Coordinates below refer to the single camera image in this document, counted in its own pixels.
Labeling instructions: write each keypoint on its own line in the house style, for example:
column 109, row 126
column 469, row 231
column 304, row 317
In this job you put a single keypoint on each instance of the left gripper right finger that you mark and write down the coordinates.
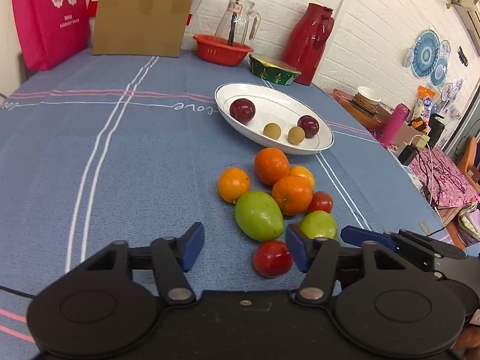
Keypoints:
column 317, row 258

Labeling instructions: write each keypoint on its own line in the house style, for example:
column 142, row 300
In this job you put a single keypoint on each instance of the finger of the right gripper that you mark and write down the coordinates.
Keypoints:
column 357, row 236

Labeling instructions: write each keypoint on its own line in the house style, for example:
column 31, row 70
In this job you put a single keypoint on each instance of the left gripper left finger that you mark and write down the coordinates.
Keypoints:
column 171, row 258

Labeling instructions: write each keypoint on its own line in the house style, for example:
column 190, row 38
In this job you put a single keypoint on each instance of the small green apple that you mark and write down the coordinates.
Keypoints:
column 319, row 224

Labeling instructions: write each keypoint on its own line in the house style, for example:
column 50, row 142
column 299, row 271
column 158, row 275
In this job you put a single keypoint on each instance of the red tomato fruit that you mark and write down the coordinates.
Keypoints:
column 272, row 259

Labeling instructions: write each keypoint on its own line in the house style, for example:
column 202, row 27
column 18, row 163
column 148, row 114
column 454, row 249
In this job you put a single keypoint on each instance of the red yellow nectarine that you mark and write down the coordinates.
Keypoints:
column 321, row 201

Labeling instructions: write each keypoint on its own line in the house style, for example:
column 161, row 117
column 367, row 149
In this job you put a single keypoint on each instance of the large orange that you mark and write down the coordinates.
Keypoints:
column 293, row 194

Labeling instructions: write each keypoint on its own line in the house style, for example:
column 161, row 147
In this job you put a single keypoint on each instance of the large green apple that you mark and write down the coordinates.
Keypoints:
column 258, row 215

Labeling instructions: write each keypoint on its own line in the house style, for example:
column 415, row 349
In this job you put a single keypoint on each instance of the brown longan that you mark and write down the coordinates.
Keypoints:
column 272, row 131
column 296, row 135

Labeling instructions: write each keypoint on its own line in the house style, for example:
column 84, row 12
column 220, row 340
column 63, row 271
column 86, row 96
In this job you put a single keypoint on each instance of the small dark red plum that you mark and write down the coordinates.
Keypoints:
column 309, row 125

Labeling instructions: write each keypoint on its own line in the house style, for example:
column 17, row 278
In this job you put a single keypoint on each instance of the brown longan front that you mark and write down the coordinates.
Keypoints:
column 272, row 131

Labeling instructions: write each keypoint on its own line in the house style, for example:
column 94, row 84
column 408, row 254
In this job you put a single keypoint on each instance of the large dark red plum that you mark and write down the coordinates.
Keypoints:
column 242, row 110

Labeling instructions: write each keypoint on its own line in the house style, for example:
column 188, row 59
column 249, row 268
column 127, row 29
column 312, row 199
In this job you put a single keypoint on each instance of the yellow orange right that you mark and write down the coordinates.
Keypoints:
column 304, row 173

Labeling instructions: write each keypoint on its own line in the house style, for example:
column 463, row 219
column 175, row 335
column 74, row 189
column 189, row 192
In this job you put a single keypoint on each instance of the small orange left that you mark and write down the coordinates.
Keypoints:
column 232, row 183

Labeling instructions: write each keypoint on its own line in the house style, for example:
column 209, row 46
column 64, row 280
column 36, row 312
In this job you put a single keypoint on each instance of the pink water bottle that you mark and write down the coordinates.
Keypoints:
column 393, row 124

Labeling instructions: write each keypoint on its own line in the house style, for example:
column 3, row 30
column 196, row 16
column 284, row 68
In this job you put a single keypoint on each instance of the blue striped tablecloth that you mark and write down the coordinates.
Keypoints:
column 168, row 147

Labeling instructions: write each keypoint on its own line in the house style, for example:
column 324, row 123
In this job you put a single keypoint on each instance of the white ceramic plate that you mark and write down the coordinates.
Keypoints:
column 272, row 106

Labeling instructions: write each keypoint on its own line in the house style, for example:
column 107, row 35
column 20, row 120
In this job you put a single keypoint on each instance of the green instant noodle bowl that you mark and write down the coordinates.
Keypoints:
column 272, row 70

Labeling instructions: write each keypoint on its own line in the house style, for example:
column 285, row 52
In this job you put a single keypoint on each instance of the red thermos jug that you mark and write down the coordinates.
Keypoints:
column 307, row 42

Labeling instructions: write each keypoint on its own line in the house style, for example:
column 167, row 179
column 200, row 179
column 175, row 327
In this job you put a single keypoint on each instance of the red plastic basket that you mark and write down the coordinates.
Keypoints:
column 216, row 50

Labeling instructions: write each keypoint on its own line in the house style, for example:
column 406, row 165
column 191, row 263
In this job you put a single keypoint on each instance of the glass pitcher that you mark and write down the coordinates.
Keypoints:
column 240, row 22

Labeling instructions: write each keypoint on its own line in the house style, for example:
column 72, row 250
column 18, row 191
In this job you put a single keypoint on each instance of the cardboard box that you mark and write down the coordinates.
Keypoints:
column 140, row 27

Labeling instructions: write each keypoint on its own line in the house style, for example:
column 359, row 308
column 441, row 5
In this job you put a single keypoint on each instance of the pink tote bag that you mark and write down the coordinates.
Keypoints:
column 50, row 31

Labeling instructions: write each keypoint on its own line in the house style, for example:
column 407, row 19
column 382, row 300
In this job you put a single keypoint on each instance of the blue wall plates decoration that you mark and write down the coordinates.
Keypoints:
column 428, row 57

